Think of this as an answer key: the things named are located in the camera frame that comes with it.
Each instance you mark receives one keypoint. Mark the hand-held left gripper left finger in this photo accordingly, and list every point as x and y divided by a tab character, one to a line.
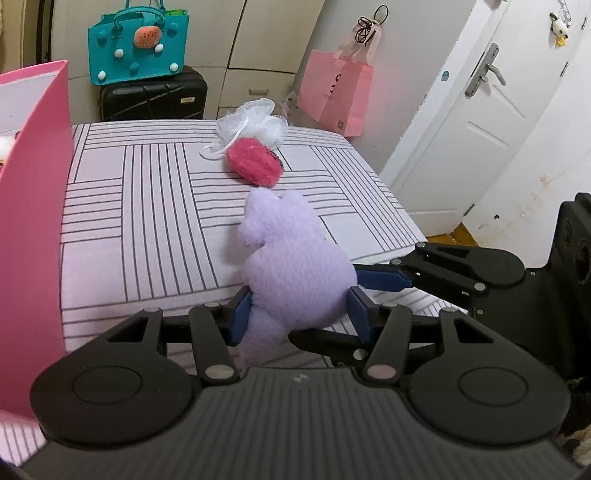
240	318

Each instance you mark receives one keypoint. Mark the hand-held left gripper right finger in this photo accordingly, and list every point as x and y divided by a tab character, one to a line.
361	316

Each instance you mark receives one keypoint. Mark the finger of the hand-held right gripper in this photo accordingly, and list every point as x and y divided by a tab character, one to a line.
383	279
323	344

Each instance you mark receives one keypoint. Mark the purple plush toy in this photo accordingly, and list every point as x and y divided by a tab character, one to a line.
295	263

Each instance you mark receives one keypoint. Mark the pink storage box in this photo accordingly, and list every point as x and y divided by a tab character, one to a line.
32	230

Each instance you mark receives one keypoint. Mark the white door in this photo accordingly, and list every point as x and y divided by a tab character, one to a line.
461	152

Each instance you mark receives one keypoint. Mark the pink paper bag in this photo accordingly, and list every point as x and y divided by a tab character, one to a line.
337	97

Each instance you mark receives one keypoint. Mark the white mesh bath pouf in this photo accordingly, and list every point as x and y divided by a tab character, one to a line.
263	120

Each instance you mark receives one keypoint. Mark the black suitcase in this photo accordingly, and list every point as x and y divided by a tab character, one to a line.
152	99

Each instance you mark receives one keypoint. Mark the small white duck toy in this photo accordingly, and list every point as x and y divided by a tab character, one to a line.
560	27

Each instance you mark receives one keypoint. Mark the beige wardrobe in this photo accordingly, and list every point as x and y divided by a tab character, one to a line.
258	37

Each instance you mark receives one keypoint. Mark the teal felt handbag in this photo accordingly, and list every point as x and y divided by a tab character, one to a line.
134	60

